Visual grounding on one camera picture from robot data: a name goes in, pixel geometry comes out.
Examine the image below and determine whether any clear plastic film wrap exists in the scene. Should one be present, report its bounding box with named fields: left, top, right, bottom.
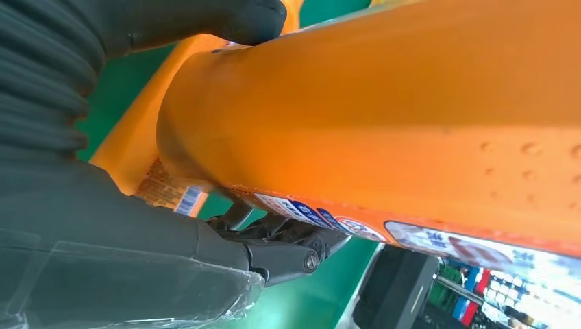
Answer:
left=0, top=228, right=267, bottom=329

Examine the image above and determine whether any black carry case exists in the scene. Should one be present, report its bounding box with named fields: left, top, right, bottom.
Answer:
left=353, top=245, right=441, bottom=329

